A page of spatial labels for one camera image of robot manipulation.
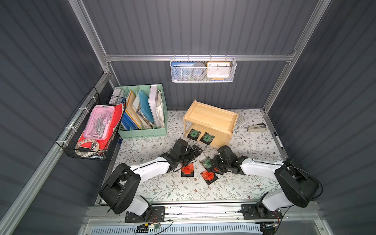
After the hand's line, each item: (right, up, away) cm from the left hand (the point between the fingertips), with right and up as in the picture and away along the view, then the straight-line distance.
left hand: (198, 153), depth 85 cm
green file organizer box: (-43, +17, +15) cm, 49 cm away
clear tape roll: (-53, +8, -17) cm, 56 cm away
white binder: (-29, +31, +7) cm, 43 cm away
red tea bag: (-6, -12, +4) cm, 14 cm away
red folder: (-46, +8, -17) cm, 49 cm away
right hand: (+9, -6, +5) cm, 12 cm away
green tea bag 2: (+7, +8, +15) cm, 18 cm away
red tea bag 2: (+11, -11, +2) cm, 16 cm away
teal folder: (-34, +29, +9) cm, 46 cm away
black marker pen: (+61, +5, +22) cm, 65 cm away
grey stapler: (+46, +14, +25) cm, 54 cm away
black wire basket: (-56, +10, -24) cm, 62 cm away
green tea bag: (-2, +10, +17) cm, 20 cm away
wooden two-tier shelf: (+12, +18, +2) cm, 22 cm away
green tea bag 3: (+6, -7, +6) cm, 11 cm away
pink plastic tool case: (-50, +17, -13) cm, 54 cm away
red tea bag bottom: (+6, -15, +2) cm, 16 cm away
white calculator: (+34, +19, +27) cm, 48 cm away
